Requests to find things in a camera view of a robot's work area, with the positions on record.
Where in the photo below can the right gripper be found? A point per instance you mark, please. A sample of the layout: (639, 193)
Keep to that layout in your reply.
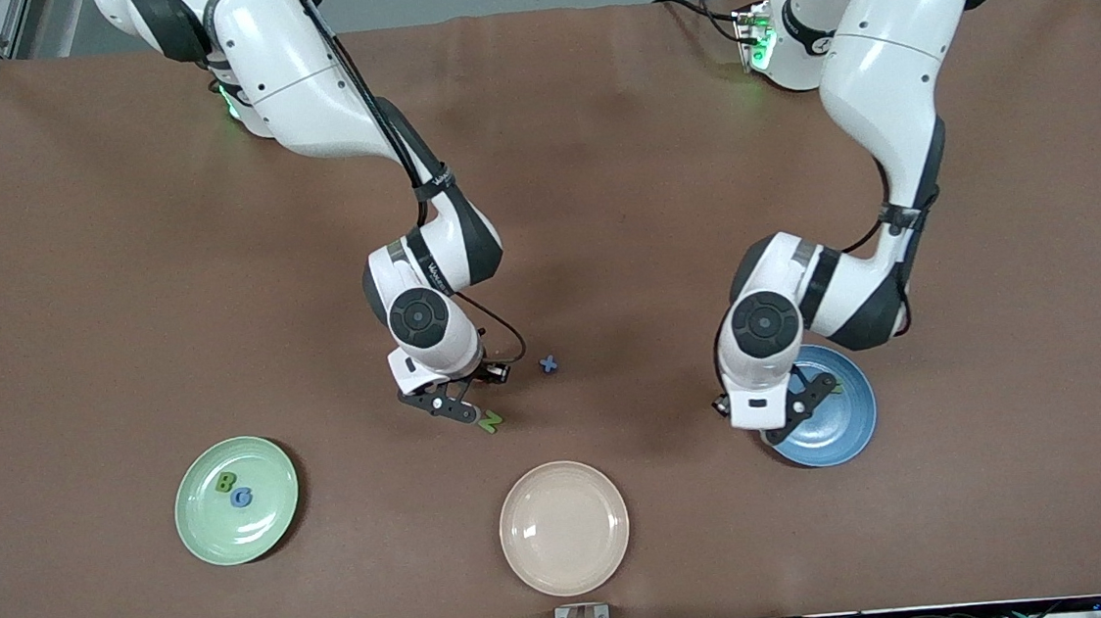
(486, 372)

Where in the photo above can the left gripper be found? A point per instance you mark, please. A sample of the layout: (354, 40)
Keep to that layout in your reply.
(718, 405)

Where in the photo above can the green letter N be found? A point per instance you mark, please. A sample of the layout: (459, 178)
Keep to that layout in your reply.
(493, 422)

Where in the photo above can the blue letter x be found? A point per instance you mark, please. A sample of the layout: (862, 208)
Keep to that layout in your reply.
(548, 363)

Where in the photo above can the blue letter G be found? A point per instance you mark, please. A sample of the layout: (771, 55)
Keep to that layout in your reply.
(235, 498)

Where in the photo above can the green letter B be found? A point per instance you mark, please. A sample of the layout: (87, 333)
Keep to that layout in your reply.
(225, 483)

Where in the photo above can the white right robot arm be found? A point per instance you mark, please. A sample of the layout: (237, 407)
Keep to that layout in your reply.
(296, 74)

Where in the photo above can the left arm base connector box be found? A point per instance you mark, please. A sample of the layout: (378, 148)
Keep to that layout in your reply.
(753, 38)

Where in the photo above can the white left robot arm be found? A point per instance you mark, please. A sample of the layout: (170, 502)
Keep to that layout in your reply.
(886, 76)

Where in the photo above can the blue plate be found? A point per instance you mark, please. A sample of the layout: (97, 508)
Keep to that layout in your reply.
(844, 423)

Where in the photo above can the beige plate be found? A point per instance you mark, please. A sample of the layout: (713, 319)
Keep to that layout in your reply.
(564, 528)

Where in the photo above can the green plate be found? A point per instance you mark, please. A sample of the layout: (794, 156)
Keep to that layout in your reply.
(263, 528)

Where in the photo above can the brown table cover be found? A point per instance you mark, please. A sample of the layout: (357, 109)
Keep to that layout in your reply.
(516, 125)

